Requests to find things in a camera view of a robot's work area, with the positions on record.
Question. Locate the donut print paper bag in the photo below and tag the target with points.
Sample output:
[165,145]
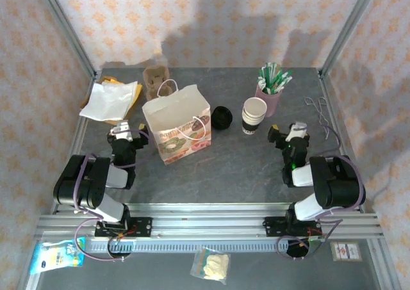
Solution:
[173,110]

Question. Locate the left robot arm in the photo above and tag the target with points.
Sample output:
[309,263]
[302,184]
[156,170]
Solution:
[83,181]

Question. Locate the paper cup stack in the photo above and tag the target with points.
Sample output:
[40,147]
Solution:
[253,123]

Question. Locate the pink straw holder cup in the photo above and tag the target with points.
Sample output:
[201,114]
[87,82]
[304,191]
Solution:
[272,106]

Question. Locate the white paper napkin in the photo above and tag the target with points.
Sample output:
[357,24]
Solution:
[105,101]

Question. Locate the green white wrapped straw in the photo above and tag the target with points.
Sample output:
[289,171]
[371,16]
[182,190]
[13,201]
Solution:
[272,75]
[279,82]
[264,78]
[286,78]

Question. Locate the cardboard cup carrier stack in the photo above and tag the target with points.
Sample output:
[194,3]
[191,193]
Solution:
[153,75]

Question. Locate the black cup lid stack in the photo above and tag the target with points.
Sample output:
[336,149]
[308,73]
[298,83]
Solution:
[221,117]

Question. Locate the brown paper napkin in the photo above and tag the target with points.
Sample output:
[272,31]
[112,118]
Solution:
[86,101]

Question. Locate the blue white snack packet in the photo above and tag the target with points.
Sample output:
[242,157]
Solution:
[57,258]

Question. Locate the clear bag of chips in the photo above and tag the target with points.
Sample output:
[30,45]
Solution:
[213,264]

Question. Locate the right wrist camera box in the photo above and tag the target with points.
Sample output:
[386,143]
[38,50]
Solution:
[296,131]

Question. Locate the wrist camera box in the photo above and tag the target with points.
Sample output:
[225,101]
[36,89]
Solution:
[296,131]
[121,130]

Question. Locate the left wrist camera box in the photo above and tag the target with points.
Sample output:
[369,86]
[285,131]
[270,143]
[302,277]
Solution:
[121,130]

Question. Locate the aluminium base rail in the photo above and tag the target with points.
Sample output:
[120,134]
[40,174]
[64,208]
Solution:
[208,226]

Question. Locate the aluminium frame post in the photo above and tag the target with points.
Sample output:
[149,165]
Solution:
[349,27]
[64,27]

